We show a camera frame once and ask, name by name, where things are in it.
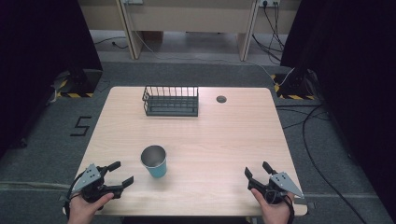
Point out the beige desk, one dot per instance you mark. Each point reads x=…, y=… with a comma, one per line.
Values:
x=186, y=18

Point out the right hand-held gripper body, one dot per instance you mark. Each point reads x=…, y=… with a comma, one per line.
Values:
x=277, y=186

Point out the white wall socket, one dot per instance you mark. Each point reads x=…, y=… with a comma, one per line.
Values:
x=269, y=3

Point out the black curtain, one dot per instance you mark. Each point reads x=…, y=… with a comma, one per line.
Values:
x=351, y=77
x=40, y=62

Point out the black stand base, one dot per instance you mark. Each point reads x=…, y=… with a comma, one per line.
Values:
x=77, y=84
x=294, y=87

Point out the person's right hand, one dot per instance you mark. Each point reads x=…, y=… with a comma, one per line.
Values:
x=274, y=211

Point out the person's left hand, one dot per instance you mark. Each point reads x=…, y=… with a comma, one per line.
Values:
x=84, y=207

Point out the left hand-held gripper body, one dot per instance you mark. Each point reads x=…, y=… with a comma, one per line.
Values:
x=90, y=182

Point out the blue cup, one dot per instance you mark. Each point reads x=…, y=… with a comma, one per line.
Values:
x=155, y=163

